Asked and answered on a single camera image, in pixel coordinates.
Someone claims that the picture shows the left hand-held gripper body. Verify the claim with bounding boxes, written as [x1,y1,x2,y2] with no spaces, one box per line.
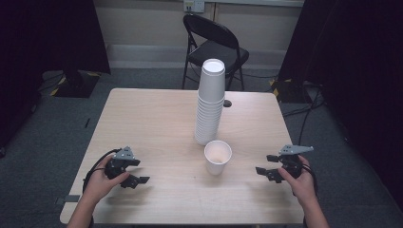
[104,145,136,181]

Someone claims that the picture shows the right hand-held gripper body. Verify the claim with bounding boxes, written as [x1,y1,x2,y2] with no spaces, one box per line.
[278,144,315,180]

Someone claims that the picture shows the stack of white paper cups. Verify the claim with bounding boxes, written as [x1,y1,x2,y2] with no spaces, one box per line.
[193,58,227,146]

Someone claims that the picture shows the black floor cables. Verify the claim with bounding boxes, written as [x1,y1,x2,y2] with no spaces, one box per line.
[280,81,327,146]

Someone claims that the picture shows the person's left hand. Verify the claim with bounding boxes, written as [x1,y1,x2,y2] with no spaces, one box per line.
[83,158,131,205]

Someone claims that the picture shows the person's right hand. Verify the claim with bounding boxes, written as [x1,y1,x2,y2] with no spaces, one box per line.
[278,155,318,207]

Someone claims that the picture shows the black folding chair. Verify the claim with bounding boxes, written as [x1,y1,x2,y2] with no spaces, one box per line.
[182,13,250,92]

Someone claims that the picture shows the black stand base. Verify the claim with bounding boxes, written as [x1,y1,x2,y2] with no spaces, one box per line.
[269,78,314,105]
[49,69,101,99]

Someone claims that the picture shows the white wall socket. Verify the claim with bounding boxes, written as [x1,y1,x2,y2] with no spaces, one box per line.
[183,0,206,14]

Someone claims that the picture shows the dark curtain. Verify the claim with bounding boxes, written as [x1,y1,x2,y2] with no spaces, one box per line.
[0,0,111,150]
[278,0,403,210]

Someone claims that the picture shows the single white paper cup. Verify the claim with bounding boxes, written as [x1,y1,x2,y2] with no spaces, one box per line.
[203,140,233,177]

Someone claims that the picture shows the grey tape strip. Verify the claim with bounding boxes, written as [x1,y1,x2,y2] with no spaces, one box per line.
[54,194,81,205]

